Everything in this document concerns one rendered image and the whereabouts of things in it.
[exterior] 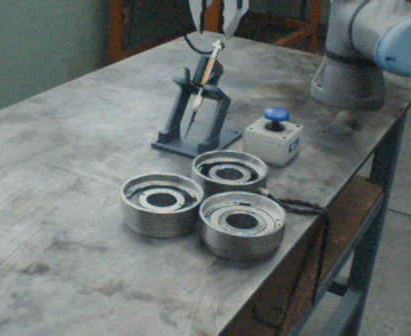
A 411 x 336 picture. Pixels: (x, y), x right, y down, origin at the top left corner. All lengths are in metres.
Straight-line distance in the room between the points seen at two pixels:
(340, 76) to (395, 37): 0.20
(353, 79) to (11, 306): 0.81
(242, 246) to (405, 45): 0.52
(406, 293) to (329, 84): 1.07
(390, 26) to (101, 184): 0.54
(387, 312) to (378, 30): 1.15
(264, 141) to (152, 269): 0.34
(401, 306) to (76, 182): 1.41
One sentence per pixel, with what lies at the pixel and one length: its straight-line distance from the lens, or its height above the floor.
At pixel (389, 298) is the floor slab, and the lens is 2.17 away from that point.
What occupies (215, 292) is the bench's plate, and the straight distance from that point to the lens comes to 0.73.
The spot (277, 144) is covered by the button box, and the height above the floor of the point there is 0.83.
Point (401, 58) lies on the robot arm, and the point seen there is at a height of 0.95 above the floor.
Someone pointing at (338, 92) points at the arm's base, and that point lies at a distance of 1.28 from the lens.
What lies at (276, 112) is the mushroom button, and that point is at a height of 0.87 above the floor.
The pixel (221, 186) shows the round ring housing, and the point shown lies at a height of 0.84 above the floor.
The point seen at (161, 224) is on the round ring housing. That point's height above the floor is 0.82.
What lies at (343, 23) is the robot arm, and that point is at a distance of 1.25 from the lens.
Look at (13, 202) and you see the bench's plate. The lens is 0.90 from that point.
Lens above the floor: 1.24
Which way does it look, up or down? 26 degrees down
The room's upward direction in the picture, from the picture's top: 4 degrees clockwise
